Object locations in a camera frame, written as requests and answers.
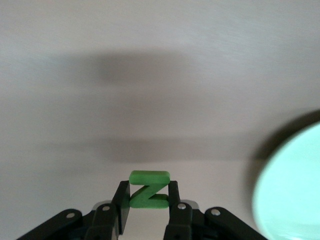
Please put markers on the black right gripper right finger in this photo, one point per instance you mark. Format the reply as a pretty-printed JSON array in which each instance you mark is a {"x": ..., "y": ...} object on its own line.
[{"x": 185, "y": 225}]

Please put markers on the green plate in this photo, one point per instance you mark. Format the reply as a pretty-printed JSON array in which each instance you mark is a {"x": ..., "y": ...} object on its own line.
[{"x": 292, "y": 187}]

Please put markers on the green uppercase letter Z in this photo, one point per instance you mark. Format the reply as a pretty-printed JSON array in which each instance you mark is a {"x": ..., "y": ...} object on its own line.
[{"x": 148, "y": 197}]

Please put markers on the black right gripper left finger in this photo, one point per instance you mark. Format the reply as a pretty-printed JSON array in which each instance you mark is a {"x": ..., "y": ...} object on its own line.
[{"x": 100, "y": 225}]

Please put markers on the brown table cover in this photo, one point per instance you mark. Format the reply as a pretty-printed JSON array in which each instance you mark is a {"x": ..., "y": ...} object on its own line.
[{"x": 150, "y": 50}]

